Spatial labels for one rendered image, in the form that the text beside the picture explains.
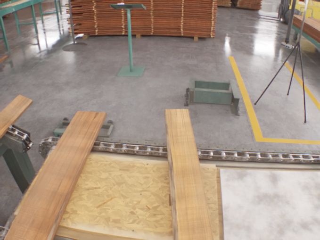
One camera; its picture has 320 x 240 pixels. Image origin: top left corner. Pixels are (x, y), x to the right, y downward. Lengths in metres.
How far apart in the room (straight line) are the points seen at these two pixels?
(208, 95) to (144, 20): 3.34
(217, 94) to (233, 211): 2.29
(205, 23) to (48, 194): 5.39
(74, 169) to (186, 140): 0.60
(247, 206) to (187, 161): 0.36
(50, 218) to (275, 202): 0.99
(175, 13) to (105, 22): 1.71
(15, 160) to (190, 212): 1.24
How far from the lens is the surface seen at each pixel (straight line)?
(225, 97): 3.28
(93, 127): 1.50
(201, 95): 3.23
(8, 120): 1.71
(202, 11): 5.98
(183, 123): 1.49
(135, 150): 1.34
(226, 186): 1.22
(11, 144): 1.69
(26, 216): 1.15
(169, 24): 6.08
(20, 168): 1.87
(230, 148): 1.44
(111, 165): 1.30
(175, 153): 1.28
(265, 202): 1.21
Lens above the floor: 1.74
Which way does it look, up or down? 35 degrees down
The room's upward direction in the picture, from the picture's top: straight up
